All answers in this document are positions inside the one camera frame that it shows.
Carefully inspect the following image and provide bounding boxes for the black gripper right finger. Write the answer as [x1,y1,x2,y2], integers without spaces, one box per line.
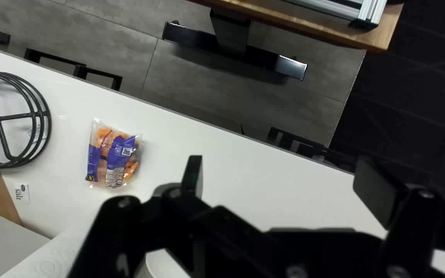
[353,156,406,229]

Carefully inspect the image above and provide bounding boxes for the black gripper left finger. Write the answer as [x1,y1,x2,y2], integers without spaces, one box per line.
[180,155,202,196]

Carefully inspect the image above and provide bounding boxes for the white paper towel roll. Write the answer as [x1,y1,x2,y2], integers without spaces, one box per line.
[0,226,87,278]

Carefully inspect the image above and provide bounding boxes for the orange blue snack packet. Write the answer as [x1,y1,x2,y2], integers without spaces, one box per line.
[84,121,140,189]

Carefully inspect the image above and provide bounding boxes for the small white sachet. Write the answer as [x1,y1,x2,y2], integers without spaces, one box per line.
[13,184,29,201]

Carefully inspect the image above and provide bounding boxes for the wooden table with metal leg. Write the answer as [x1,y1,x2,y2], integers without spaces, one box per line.
[162,0,406,80]

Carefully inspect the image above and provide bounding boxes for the black wire basket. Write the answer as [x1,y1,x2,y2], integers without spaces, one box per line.
[0,71,52,170]

